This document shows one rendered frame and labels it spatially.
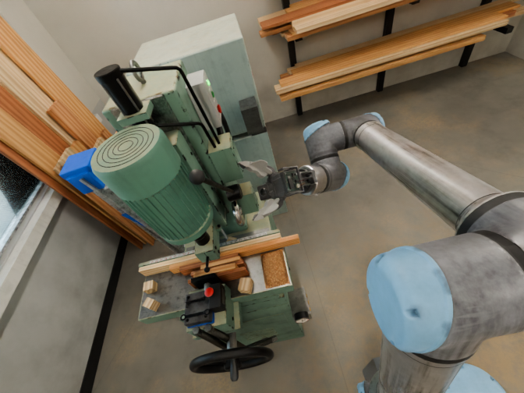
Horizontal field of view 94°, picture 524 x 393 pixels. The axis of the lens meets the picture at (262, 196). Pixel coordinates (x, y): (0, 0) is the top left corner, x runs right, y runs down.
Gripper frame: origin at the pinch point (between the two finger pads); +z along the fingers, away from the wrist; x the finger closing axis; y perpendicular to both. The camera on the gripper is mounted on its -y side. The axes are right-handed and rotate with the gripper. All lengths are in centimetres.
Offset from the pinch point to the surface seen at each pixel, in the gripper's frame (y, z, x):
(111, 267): -203, 23, 14
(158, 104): -10.5, 12.7, -28.8
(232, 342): -35, -2, 47
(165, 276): -59, 10, 20
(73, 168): -95, 35, -40
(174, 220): -13.0, 14.6, 2.3
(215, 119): -17.4, -7.0, -28.8
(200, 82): -9.6, -0.8, -36.6
